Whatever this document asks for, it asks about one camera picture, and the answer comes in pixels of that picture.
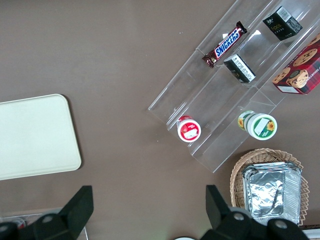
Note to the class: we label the red plaid cookie box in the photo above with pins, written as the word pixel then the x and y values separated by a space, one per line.
pixel 302 70

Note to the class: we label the cream rectangular tray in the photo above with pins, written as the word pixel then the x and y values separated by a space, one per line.
pixel 35 135

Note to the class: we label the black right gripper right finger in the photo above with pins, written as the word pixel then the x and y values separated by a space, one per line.
pixel 225 220

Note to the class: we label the white plastic bin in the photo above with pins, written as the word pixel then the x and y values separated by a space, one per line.
pixel 315 235

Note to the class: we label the clear acrylic stepped shelf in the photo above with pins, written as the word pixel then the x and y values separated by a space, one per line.
pixel 190 82

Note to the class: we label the small black carton box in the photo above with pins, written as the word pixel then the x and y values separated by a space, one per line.
pixel 238 67
pixel 280 27

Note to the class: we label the light wicker basket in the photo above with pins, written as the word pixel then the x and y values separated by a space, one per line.
pixel 237 175

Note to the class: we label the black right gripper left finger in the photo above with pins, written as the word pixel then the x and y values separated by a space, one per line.
pixel 72 215

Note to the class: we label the Snickers chocolate bar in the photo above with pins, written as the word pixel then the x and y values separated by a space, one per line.
pixel 226 45

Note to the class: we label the red lidded snack cup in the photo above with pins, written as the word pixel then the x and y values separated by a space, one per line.
pixel 189 130

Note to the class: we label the aluminium foil tray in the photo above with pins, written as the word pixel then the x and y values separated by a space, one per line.
pixel 265 192

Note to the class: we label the green sunflower snack cup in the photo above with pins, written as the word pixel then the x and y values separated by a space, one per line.
pixel 261 126

